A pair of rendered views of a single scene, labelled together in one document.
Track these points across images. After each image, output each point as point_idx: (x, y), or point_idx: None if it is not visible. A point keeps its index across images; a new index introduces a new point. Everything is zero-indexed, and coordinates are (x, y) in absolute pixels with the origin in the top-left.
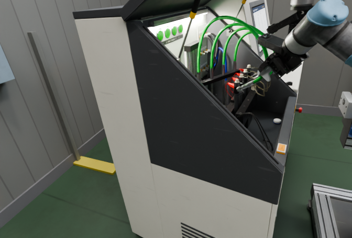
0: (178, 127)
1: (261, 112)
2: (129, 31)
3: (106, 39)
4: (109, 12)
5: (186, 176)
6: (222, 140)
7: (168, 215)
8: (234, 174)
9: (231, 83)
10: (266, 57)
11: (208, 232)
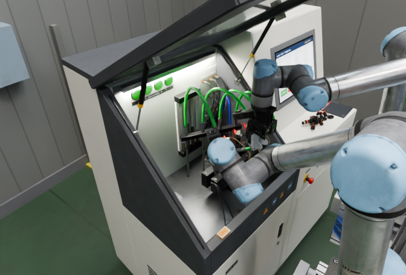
0: (136, 187)
1: None
2: (98, 95)
3: (84, 92)
4: (84, 74)
5: (146, 228)
6: (165, 213)
7: (138, 254)
8: (176, 243)
9: None
10: None
11: None
